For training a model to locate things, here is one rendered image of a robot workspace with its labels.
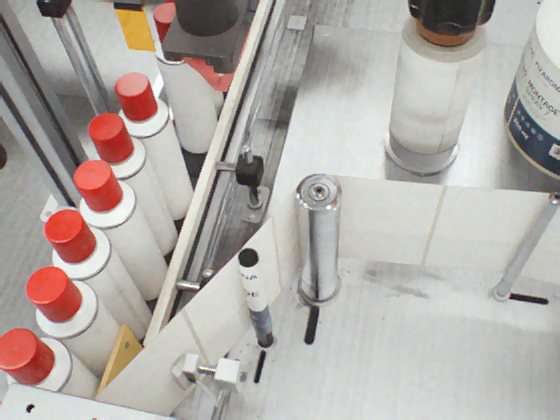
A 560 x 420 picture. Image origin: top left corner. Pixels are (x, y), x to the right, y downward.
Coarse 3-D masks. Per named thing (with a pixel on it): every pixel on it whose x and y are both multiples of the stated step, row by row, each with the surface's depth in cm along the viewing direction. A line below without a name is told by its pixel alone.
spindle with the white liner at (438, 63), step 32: (416, 0) 57; (448, 0) 54; (480, 0) 54; (416, 32) 61; (448, 32) 58; (480, 32) 61; (416, 64) 61; (448, 64) 60; (416, 96) 65; (448, 96) 63; (416, 128) 69; (448, 128) 68; (416, 160) 73; (448, 160) 75
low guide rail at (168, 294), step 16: (272, 0) 91; (256, 16) 86; (256, 32) 84; (256, 48) 85; (240, 64) 81; (240, 80) 80; (240, 96) 80; (224, 112) 77; (224, 128) 76; (224, 144) 76; (208, 160) 73; (208, 176) 72; (208, 192) 72; (192, 208) 70; (192, 224) 69; (192, 240) 69; (176, 256) 67; (176, 272) 65; (160, 304) 64; (160, 320) 63
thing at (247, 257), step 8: (248, 248) 49; (240, 256) 49; (248, 256) 49; (256, 256) 49; (240, 264) 49; (248, 264) 48; (256, 264) 49; (256, 336) 63; (264, 336) 61; (272, 336) 64; (264, 344) 64
